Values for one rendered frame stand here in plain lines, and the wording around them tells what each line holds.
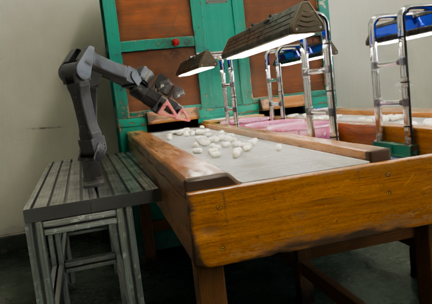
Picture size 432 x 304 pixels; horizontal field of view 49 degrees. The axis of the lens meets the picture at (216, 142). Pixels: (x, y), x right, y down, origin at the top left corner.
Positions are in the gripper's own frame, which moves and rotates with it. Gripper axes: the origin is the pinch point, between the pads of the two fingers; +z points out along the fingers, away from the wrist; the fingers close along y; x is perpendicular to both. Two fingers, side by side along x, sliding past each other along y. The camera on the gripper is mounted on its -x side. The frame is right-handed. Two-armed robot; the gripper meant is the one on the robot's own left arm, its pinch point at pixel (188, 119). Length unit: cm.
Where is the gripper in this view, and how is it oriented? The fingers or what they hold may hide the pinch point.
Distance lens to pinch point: 234.1
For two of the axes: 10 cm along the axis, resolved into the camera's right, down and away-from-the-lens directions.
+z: 8.1, 5.3, 2.5
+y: -2.5, -0.7, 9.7
